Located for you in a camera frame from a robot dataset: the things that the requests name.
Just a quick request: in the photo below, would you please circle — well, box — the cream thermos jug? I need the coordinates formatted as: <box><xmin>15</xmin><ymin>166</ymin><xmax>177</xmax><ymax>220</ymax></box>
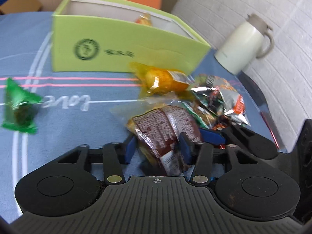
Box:
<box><xmin>214</xmin><ymin>13</ymin><xmax>275</xmax><ymax>75</ymax></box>

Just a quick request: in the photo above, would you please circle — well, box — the brown cardboard box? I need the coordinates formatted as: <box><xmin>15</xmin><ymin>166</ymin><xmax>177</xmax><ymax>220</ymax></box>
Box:
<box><xmin>1</xmin><ymin>0</ymin><xmax>42</xmax><ymax>14</ymax></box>

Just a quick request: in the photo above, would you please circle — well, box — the smartphone with red case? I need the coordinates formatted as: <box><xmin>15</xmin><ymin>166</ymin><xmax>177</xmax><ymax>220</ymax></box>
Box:
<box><xmin>260</xmin><ymin>111</ymin><xmax>280</xmax><ymax>150</ymax></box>

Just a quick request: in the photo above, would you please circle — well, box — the blue striped tablecloth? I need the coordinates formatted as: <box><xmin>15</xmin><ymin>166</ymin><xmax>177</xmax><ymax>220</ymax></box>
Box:
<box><xmin>0</xmin><ymin>11</ymin><xmax>288</xmax><ymax>225</ymax></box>

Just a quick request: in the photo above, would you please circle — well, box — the yellow chips packet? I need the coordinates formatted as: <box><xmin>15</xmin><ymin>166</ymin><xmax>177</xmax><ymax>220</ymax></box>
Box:
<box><xmin>135</xmin><ymin>13</ymin><xmax>153</xmax><ymax>27</ymax></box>

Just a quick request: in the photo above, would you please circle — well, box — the green triangle candy packet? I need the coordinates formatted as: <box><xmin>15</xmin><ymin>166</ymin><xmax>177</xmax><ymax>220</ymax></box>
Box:
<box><xmin>2</xmin><ymin>78</ymin><xmax>42</xmax><ymax>134</ymax></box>

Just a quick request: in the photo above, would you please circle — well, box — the dark red snack packet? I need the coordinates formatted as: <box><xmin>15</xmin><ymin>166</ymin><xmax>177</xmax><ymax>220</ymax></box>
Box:
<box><xmin>127</xmin><ymin>105</ymin><xmax>201</xmax><ymax>176</ymax></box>

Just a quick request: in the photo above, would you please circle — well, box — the green cardboard box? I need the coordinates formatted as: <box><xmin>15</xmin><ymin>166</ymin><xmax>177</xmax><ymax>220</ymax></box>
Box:
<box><xmin>51</xmin><ymin>0</ymin><xmax>210</xmax><ymax>74</ymax></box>

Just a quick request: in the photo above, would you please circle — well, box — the orange jelly packet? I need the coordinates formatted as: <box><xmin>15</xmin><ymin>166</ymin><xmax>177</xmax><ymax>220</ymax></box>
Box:
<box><xmin>129</xmin><ymin>62</ymin><xmax>192</xmax><ymax>97</ymax></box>

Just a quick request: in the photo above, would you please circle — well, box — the green pea snack packet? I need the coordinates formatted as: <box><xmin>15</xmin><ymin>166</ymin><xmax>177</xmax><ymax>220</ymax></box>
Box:
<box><xmin>182</xmin><ymin>101</ymin><xmax>217</xmax><ymax>129</ymax></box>

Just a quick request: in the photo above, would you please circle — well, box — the silver orange snack packet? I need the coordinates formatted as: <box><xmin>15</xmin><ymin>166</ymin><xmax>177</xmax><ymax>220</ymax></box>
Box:
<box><xmin>190</xmin><ymin>74</ymin><xmax>250</xmax><ymax>125</ymax></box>

